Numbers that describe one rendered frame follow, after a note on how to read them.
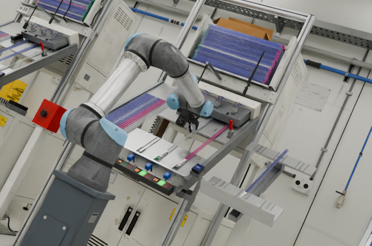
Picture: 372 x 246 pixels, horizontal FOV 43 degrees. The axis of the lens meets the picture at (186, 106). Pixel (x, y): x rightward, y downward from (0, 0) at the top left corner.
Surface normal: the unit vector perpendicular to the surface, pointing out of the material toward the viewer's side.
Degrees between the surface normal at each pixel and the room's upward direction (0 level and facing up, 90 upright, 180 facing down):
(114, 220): 90
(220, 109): 44
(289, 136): 90
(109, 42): 90
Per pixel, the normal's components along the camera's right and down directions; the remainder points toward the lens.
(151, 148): 0.06, -0.87
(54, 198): -0.17, -0.24
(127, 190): -0.37, -0.33
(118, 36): 0.82, 0.33
